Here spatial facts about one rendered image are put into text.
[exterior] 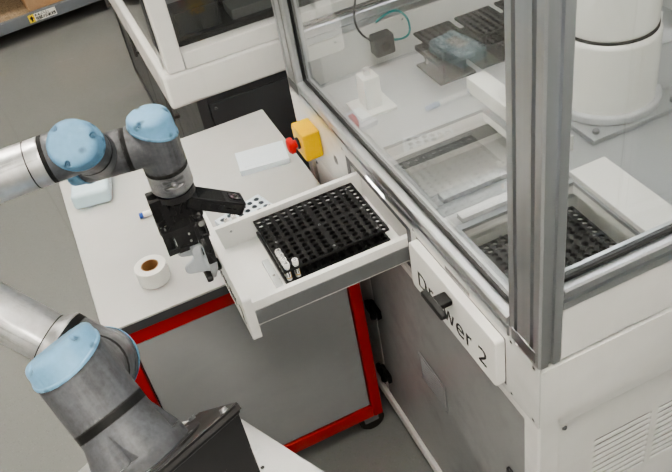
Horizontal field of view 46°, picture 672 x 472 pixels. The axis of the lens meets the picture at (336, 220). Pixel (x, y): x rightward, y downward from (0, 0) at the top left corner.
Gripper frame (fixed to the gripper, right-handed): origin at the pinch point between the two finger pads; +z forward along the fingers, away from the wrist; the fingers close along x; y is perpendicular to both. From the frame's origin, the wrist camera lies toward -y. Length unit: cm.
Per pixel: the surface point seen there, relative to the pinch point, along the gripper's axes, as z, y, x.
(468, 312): -2, -33, 38
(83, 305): 90, 38, -114
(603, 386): 8, -47, 55
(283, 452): 14.6, 2.3, 35.3
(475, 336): 2, -33, 40
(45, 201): 90, 42, -188
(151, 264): 11.8, 10.7, -22.2
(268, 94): 17, -38, -83
